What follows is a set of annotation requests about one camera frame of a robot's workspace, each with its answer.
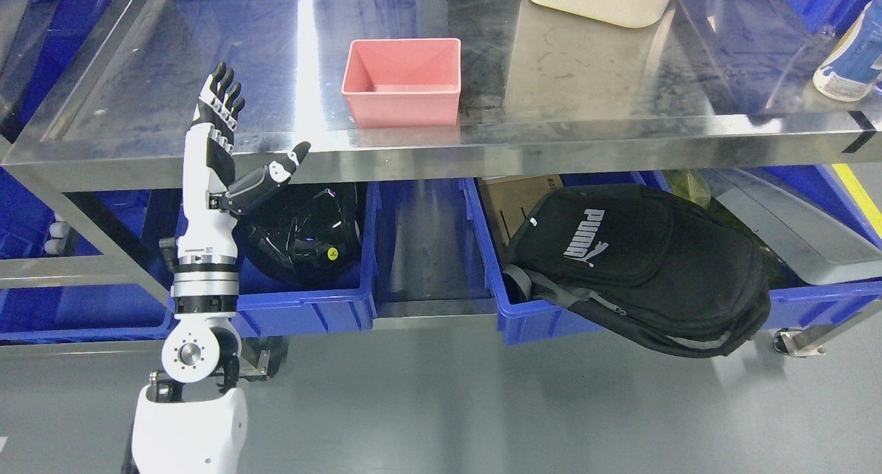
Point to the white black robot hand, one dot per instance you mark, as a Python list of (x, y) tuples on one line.
[(213, 197)]

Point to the pink plastic storage box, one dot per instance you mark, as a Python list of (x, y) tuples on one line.
[(403, 82)]

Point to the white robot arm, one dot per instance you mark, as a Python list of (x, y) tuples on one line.
[(191, 417)]

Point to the cardboard box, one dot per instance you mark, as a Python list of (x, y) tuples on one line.
[(508, 200)]

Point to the blue bin far left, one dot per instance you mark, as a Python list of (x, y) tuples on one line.
[(89, 313)]

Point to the blue bin under table left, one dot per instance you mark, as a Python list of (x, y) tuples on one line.
[(267, 308)]

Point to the blue bin under table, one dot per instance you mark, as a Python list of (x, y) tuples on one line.
[(267, 308), (794, 304)]

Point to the black helmet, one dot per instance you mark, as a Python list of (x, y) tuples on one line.
[(307, 235)]

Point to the stainless steel table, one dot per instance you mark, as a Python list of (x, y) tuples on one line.
[(713, 83)]

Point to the blue bin under table right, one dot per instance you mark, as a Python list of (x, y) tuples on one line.
[(794, 304)]

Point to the black Puma backpack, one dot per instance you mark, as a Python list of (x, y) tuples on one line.
[(643, 263)]

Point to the grey flat item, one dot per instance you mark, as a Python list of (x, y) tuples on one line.
[(816, 246)]

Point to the blue white bottle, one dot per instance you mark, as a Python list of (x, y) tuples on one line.
[(853, 68)]

